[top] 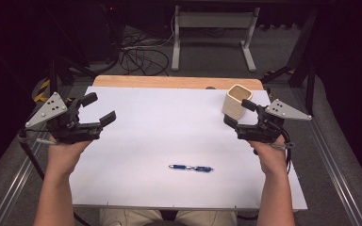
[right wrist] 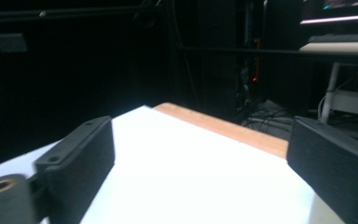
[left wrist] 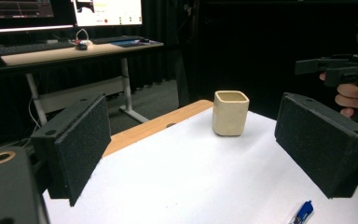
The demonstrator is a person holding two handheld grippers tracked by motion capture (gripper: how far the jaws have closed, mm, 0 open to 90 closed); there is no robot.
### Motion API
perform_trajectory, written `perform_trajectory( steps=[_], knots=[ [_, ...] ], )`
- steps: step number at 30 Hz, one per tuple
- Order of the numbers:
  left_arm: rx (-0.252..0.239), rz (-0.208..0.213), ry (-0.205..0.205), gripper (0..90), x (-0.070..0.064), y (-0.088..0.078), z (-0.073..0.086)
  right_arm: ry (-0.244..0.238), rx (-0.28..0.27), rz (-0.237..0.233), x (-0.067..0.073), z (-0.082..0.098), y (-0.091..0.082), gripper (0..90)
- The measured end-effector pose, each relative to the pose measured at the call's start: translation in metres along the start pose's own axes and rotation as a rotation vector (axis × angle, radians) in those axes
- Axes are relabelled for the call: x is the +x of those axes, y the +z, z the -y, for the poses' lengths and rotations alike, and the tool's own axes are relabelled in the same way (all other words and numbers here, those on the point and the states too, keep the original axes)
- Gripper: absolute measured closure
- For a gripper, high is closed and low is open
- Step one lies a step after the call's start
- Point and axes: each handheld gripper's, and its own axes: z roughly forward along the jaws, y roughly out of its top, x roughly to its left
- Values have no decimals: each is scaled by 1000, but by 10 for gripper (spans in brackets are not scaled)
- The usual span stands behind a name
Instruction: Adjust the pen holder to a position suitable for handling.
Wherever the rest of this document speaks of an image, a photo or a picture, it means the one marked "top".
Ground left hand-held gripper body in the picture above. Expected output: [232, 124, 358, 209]
[25, 91, 104, 145]

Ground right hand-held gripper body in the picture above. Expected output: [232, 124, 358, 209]
[235, 98, 313, 144]

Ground cream square pen holder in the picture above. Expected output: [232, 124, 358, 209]
[222, 84, 254, 121]

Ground blue pen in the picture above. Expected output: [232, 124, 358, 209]
[168, 164, 215, 173]

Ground person's left hand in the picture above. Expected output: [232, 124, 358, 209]
[46, 135, 92, 181]

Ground person's right hand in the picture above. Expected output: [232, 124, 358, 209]
[248, 137, 289, 177]

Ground black tripod stand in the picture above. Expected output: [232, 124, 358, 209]
[41, 3, 121, 95]

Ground black and yellow tape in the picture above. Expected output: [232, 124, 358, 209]
[33, 78, 51, 104]

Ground white paper sheet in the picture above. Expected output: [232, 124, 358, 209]
[69, 86, 309, 211]

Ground black metal stand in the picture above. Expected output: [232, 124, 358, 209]
[260, 8, 319, 117]

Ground wooden table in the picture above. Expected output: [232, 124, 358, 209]
[92, 74, 265, 91]

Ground white metal stand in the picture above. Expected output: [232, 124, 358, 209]
[171, 5, 261, 73]

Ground person's beige trousers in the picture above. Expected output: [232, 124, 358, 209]
[99, 208, 239, 226]

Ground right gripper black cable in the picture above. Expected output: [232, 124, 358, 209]
[272, 121, 296, 175]

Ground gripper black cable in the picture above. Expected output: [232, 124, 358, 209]
[272, 121, 296, 175]
[18, 128, 92, 226]

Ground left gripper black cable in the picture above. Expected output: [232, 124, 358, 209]
[18, 128, 92, 226]

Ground black cables on floor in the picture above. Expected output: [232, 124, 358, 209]
[118, 31, 172, 77]

